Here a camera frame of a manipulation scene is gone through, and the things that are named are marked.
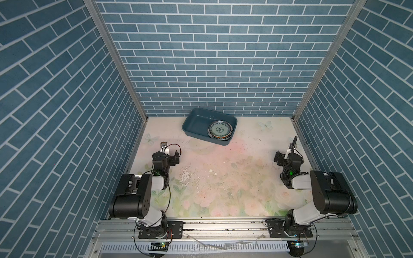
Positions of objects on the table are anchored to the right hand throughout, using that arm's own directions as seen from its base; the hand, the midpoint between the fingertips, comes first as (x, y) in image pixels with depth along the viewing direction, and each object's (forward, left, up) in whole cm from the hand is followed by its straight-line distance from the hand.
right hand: (289, 153), depth 94 cm
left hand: (-5, +69, +2) cm, 69 cm away
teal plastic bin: (+28, +60, -5) cm, 66 cm away
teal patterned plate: (+16, +42, -2) cm, 45 cm away
